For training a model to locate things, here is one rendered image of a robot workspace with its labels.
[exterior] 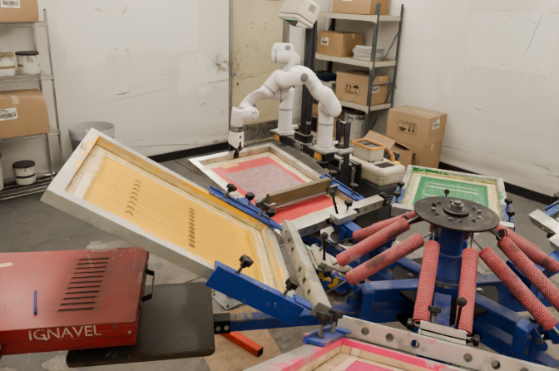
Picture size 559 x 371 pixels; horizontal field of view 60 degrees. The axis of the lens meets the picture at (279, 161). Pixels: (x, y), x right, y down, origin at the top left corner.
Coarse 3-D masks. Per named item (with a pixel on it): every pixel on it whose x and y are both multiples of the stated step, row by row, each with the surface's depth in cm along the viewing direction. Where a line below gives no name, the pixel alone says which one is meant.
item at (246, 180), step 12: (216, 168) 271; (228, 168) 273; (240, 168) 275; (228, 180) 261; (240, 180) 263; (252, 180) 264; (264, 180) 266; (240, 192) 251; (264, 192) 254; (276, 216) 235; (288, 216) 236; (300, 216) 238
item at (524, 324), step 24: (360, 264) 209; (408, 264) 198; (360, 288) 176; (384, 288) 181; (408, 288) 182; (504, 288) 189; (528, 288) 186; (360, 312) 176; (504, 312) 169; (528, 336) 157
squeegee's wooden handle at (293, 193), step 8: (304, 184) 246; (312, 184) 248; (320, 184) 252; (328, 184) 256; (272, 192) 234; (280, 192) 235; (288, 192) 238; (296, 192) 242; (304, 192) 246; (312, 192) 250; (272, 200) 233; (280, 200) 237; (288, 200) 241
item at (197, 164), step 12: (204, 156) 274; (216, 156) 276; (228, 156) 281; (240, 156) 288; (288, 156) 289; (192, 168) 267; (204, 168) 261; (300, 168) 281; (216, 180) 252; (336, 192) 261; (312, 216) 233
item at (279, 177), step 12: (252, 168) 277; (264, 168) 279; (276, 168) 281; (276, 180) 268; (288, 180) 270; (300, 180) 272; (300, 204) 248; (312, 204) 250; (324, 204) 252; (336, 204) 254
